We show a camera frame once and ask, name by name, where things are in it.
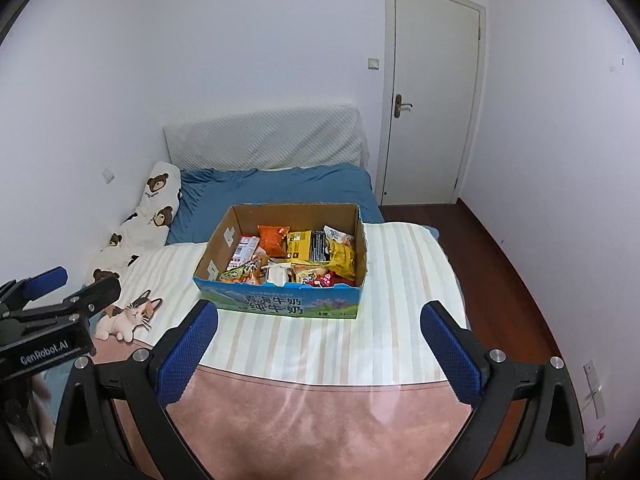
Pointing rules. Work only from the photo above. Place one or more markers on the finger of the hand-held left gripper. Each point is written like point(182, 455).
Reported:
point(47, 280)
point(102, 292)

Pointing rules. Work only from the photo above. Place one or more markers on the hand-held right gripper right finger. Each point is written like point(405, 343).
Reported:
point(452, 355)

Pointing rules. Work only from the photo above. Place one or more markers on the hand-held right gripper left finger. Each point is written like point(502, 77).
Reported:
point(185, 355)

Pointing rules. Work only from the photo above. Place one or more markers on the green snack packet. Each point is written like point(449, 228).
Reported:
point(240, 272)

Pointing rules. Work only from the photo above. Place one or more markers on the cardboard box with blue print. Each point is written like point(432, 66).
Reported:
point(280, 302)

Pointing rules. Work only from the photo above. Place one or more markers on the long red and white packet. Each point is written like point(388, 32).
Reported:
point(244, 251)

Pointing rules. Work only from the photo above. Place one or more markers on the plain yellow snack packet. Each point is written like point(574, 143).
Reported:
point(342, 259)

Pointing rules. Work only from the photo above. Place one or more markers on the red triangular snack packet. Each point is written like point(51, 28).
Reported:
point(317, 281)

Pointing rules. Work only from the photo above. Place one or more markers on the white and orange snack packet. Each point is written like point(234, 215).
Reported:
point(337, 234)

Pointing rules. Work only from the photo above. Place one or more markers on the cat plush toy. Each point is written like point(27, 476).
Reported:
point(132, 312)

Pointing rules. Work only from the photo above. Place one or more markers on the striped white blanket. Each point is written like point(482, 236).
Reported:
point(400, 300)

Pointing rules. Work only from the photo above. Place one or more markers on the white bear print pillow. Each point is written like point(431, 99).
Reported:
point(155, 205)

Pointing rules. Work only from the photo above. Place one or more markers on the pink blanket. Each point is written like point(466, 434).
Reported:
point(320, 425)

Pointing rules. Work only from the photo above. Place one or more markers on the yellow and black snack packet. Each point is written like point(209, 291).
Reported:
point(298, 246)

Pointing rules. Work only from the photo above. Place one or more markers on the blue bed sheet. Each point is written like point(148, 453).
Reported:
point(280, 185)

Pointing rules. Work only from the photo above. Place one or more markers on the white quilted headboard cover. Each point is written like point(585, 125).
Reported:
point(265, 137)

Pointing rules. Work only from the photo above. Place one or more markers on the white door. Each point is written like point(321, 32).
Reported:
point(435, 100)

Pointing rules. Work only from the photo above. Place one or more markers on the white wall socket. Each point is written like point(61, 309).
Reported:
point(108, 175)

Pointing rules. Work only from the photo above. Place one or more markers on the low white wall outlet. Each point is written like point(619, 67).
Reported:
point(595, 385)

